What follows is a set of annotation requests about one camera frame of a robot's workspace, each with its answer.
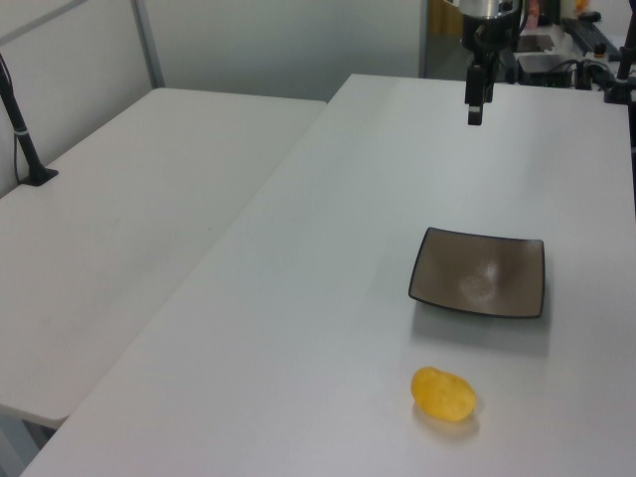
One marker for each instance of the yellow lemon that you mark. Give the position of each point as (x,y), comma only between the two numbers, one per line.
(442,393)

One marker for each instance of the white tray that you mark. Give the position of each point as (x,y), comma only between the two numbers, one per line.
(539,42)

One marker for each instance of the black tripod stand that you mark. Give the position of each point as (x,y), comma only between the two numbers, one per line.
(621,79)

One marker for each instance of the black keyboard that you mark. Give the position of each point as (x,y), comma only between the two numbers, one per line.
(593,32)

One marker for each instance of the square brown ceramic plate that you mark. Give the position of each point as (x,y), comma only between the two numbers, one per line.
(477,270)

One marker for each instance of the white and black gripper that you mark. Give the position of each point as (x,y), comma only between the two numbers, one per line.
(489,27)

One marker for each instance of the grey metal partition post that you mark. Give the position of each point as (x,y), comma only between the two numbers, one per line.
(149,45)

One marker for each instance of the black electronics box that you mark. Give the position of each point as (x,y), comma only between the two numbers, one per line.
(551,74)

